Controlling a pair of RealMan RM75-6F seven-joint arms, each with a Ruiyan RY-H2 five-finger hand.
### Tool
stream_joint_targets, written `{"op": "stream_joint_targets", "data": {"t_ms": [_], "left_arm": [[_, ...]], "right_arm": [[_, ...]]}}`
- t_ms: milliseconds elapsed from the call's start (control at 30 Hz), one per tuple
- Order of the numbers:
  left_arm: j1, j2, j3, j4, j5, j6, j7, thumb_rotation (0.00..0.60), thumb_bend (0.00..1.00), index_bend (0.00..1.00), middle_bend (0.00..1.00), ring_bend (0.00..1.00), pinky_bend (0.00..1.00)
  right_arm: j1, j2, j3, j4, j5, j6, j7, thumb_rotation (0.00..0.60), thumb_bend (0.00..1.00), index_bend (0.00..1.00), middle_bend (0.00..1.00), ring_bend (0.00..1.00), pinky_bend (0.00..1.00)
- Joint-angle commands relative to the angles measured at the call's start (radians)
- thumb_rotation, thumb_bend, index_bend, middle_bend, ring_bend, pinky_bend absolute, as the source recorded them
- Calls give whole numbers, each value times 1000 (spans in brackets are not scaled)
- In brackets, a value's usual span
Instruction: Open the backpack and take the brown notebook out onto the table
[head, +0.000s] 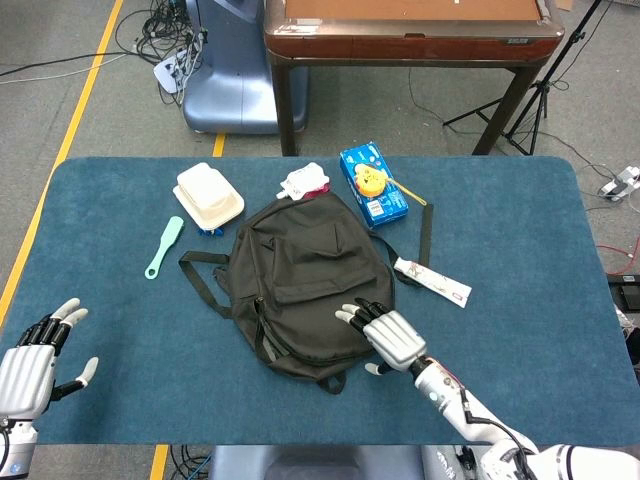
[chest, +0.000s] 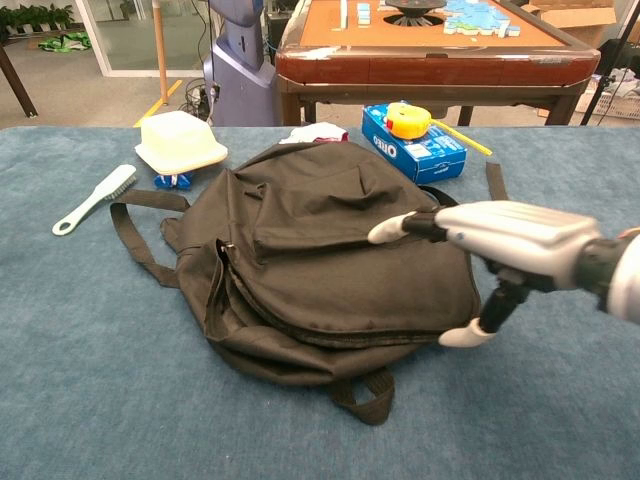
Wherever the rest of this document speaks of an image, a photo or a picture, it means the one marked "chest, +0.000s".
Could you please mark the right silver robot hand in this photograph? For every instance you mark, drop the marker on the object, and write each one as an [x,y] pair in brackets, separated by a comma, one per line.
[510,225]

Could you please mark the black fabric backpack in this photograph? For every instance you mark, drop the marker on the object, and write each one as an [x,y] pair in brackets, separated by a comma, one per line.
[325,260]

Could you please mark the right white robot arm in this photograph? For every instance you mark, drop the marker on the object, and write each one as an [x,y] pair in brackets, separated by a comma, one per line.
[625,280]

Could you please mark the blue Oreo cookie box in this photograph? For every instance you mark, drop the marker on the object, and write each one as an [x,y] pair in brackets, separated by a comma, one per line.
[430,155]

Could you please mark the yellow tape measure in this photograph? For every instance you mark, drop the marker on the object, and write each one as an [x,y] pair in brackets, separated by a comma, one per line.
[407,122]

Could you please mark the white plastic crate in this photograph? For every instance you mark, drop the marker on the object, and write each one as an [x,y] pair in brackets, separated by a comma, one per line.
[615,100]

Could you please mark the black tripod stand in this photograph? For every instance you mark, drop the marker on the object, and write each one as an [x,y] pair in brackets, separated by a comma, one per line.
[607,82]

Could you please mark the brown mahjong table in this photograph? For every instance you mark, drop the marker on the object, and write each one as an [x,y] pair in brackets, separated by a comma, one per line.
[425,65]

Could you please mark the blue mahjong tile pile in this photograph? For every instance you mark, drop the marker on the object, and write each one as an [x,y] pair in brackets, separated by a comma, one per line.
[475,17]

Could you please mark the white red snack pouch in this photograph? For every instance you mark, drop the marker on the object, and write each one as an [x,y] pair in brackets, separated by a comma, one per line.
[320,132]

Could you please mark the brown cardboard box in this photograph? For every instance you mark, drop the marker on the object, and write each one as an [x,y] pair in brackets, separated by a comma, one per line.
[575,17]

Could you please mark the black mahjong table hub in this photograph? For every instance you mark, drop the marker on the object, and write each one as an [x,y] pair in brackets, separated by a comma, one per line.
[412,10]

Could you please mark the blue grey machine base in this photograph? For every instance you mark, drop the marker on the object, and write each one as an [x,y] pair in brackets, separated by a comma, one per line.
[240,75]

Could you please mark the cream plastic lunch box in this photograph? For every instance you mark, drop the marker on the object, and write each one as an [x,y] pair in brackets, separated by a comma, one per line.
[175,140]

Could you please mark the small blue wrapped item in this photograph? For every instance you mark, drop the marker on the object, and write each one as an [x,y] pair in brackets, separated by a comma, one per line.
[165,181]

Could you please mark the wooden pole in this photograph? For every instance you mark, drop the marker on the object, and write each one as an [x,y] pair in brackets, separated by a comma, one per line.
[160,45]

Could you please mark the mint green scrub brush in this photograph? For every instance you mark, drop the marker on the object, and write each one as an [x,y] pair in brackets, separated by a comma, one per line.
[107,189]

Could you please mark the white framed glass door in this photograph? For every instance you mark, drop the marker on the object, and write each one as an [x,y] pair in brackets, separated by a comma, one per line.
[135,35]

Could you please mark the blue carpet table cover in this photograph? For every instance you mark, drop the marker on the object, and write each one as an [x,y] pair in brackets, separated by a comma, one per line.
[75,350]

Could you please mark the green cloth bundle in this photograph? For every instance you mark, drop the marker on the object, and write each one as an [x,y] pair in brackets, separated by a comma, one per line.
[65,42]

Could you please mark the dark slanted furniture leg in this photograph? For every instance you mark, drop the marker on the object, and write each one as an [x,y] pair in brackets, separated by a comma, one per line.
[17,82]

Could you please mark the green potted plants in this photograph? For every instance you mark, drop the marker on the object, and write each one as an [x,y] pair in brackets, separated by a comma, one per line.
[35,17]

